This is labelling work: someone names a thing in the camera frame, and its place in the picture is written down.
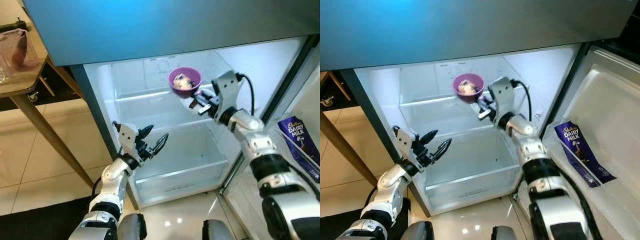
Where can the purple bowl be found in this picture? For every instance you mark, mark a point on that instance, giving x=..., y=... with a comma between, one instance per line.
x=187, y=92
x=471, y=98

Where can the grey fridge compartment door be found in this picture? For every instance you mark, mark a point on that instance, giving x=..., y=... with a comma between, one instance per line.
x=307, y=95
x=610, y=115

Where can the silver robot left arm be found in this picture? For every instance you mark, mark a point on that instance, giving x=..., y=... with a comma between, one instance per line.
x=112, y=180
x=392, y=187

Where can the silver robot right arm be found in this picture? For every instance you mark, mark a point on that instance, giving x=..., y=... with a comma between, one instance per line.
x=265, y=145
x=537, y=150

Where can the glass fridge shelf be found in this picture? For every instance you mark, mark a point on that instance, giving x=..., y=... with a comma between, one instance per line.
x=150, y=95
x=430, y=102

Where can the grey fridge cabinet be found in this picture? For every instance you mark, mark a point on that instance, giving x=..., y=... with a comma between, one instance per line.
x=545, y=70
x=260, y=65

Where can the food in purple bowl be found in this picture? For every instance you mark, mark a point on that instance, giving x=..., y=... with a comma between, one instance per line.
x=183, y=81
x=467, y=88

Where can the clear crisper drawer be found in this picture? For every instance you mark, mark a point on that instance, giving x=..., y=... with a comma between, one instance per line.
x=475, y=170
x=185, y=165

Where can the wooden table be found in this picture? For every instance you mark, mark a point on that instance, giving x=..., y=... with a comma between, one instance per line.
x=350, y=150
x=30, y=80

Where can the grey freezer door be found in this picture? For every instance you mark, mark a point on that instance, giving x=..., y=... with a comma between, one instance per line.
x=450, y=30
x=150, y=25

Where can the purple Dairy Milk chocolate bar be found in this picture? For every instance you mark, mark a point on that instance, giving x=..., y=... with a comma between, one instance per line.
x=582, y=152
x=300, y=142

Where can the black floor mat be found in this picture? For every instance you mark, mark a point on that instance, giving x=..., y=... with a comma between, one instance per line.
x=40, y=225
x=345, y=227

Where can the black wheeled cabinet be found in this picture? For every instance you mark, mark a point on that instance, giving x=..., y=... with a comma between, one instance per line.
x=332, y=92
x=20, y=102

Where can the clear plastic jug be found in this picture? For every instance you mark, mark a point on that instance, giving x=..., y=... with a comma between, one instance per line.
x=20, y=50

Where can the black handheld object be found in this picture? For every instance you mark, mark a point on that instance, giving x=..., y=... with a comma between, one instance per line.
x=15, y=25

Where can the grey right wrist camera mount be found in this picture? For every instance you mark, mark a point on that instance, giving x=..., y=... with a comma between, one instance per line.
x=227, y=90
x=505, y=95

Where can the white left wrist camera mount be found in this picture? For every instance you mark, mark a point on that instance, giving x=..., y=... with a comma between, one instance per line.
x=127, y=136
x=407, y=142

